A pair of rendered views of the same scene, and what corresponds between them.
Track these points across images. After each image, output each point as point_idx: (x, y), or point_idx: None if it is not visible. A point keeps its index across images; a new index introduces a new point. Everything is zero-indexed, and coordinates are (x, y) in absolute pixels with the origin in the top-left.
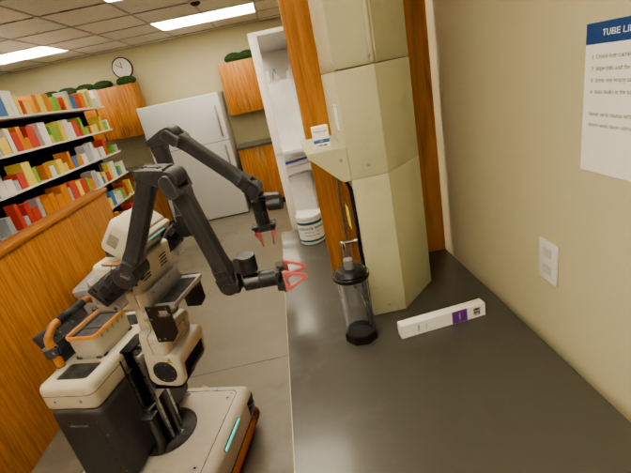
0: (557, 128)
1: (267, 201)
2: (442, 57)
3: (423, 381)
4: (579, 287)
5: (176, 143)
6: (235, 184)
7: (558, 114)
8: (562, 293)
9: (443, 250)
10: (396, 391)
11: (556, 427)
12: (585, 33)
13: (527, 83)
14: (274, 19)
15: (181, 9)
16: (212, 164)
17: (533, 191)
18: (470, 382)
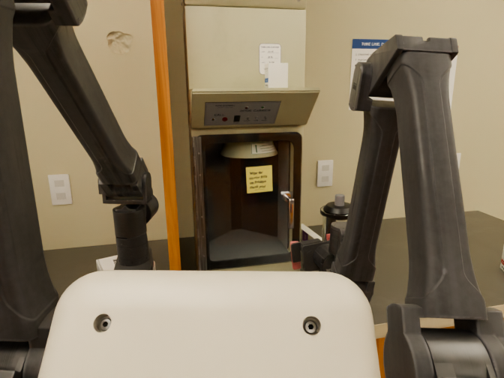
0: (331, 91)
1: (148, 203)
2: (175, 39)
3: (386, 256)
4: (347, 176)
5: (84, 14)
6: (130, 169)
7: (331, 82)
8: (335, 187)
9: (180, 238)
10: (403, 265)
11: (403, 229)
12: (350, 43)
13: (305, 65)
14: None
15: None
16: (105, 115)
17: (310, 133)
18: (379, 243)
